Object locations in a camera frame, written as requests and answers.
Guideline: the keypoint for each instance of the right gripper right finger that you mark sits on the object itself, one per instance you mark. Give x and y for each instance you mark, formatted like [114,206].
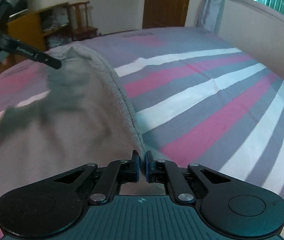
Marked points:
[169,174]

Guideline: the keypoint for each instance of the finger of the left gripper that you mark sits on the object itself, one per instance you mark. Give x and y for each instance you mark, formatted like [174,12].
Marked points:
[20,48]

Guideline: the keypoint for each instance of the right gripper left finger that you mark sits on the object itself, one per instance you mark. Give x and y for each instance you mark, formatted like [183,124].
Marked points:
[116,173]

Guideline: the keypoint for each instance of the grey sweatpants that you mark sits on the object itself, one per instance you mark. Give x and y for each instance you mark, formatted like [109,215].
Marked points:
[54,120]

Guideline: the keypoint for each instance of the yellow wooden cabinet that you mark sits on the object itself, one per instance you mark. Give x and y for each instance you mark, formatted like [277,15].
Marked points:
[43,29]

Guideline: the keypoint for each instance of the small wooden chair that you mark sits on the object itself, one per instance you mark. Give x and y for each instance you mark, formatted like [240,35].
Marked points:
[80,28]

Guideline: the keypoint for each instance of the striped bed with sheet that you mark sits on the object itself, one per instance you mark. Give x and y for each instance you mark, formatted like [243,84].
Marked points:
[199,102]

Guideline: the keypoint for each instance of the brown wooden door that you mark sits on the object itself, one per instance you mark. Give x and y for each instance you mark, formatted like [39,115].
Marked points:
[164,13]

